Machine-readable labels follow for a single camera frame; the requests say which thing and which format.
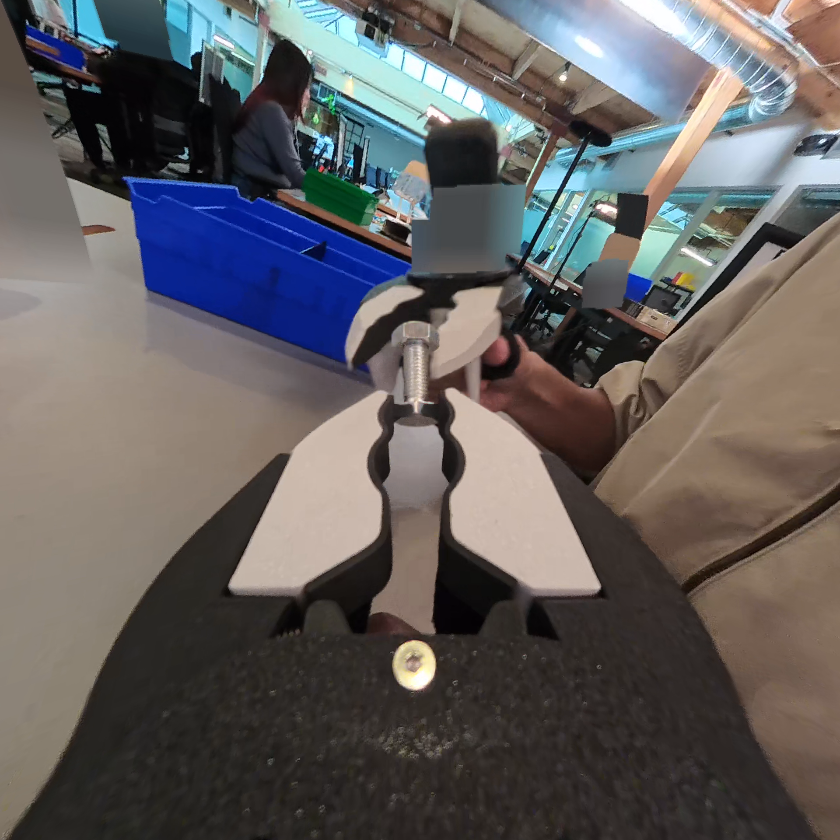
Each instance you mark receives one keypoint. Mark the wood-edged table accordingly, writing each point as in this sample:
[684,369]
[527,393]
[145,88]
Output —
[341,223]
[630,318]

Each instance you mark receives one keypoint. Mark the black monitor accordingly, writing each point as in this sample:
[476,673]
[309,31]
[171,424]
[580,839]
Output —
[663,298]

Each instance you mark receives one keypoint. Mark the ceiling projector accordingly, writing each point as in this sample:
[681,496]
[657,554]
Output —
[374,26]

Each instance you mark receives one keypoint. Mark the silver air duct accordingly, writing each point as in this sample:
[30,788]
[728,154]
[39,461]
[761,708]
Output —
[741,59]
[656,134]

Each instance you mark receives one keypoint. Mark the black bin divider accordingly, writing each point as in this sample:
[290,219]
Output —
[316,253]

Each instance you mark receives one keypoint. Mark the blue divided storage bin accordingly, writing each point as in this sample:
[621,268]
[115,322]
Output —
[229,275]

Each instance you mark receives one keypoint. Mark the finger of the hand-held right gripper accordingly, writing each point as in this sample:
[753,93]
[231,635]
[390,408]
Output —
[472,328]
[367,321]

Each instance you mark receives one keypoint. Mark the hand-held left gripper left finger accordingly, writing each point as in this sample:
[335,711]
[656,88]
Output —
[315,518]

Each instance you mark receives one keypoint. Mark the black round-top stand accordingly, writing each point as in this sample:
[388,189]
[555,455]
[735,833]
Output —
[590,134]

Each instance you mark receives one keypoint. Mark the person's right forearm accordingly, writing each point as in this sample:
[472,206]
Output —
[577,433]

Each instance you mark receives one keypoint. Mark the yellow box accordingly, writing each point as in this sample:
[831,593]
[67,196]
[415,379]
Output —
[682,281]

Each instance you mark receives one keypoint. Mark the green storage bin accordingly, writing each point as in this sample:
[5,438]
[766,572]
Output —
[334,197]

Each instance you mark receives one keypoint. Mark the wooden pillar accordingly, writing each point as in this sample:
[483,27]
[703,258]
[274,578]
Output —
[695,144]

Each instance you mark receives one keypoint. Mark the cardboard sign with black tag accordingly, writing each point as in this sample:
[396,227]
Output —
[623,246]

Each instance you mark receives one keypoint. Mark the black ceiling panel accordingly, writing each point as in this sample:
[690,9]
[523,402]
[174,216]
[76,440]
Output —
[590,39]

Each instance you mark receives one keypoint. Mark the person's right hand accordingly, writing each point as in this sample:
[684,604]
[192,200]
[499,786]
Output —
[531,390]

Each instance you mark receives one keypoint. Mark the steel hex bolt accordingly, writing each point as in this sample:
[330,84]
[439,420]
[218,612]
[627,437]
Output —
[415,374]

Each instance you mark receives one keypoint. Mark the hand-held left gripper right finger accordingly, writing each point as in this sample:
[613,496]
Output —
[518,518]

